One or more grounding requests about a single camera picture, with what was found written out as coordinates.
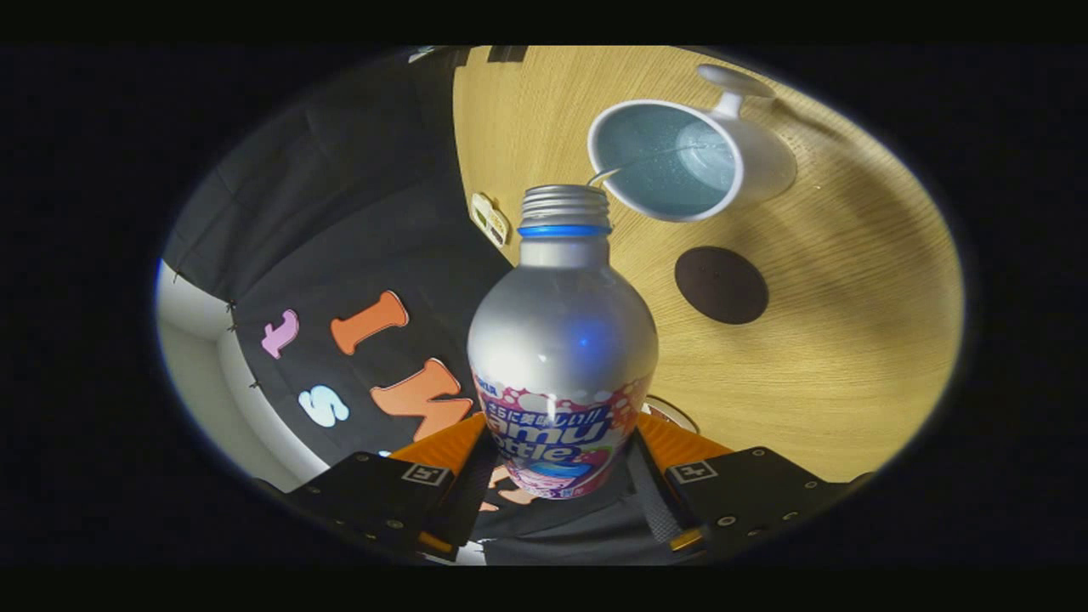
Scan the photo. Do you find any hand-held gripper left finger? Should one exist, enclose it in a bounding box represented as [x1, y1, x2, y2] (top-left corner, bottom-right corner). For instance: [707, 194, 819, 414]
[285, 414, 501, 560]

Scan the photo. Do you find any dark round coaster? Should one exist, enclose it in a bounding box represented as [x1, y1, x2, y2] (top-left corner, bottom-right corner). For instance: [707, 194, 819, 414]
[674, 246, 770, 326]

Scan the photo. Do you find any small white tray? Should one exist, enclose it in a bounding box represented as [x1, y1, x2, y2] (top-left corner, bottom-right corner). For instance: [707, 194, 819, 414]
[470, 192, 511, 249]

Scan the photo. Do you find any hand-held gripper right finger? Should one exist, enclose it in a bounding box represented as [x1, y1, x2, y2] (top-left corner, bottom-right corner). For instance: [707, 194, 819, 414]
[629, 414, 851, 553]

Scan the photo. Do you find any silver bottle with colourful label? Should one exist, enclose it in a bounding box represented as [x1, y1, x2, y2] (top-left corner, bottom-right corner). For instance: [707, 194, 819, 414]
[467, 184, 660, 501]

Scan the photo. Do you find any wooden table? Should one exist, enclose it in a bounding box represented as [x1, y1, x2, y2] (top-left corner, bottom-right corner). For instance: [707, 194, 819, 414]
[452, 47, 966, 485]

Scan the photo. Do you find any white cup with handle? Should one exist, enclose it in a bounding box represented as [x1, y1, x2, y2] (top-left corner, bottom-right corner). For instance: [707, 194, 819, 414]
[586, 64, 798, 224]

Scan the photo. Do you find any black backdrop cloth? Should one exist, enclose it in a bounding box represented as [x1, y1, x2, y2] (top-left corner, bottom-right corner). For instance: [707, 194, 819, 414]
[161, 47, 681, 566]

